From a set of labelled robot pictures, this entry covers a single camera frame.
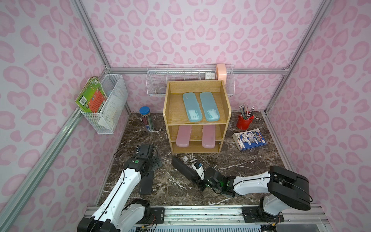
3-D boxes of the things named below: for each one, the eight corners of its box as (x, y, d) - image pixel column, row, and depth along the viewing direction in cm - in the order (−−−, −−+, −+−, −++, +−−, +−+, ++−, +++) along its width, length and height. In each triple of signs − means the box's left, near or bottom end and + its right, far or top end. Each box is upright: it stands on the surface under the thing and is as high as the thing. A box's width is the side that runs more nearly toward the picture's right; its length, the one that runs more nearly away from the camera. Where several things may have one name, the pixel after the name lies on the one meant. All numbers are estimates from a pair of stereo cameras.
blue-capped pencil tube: (145, 131, 110) (137, 113, 95) (147, 124, 115) (140, 106, 100) (154, 131, 110) (148, 113, 95) (155, 124, 115) (150, 106, 100)
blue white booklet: (239, 150, 99) (241, 148, 97) (232, 136, 107) (233, 133, 105) (266, 145, 102) (268, 142, 99) (257, 131, 110) (259, 128, 107)
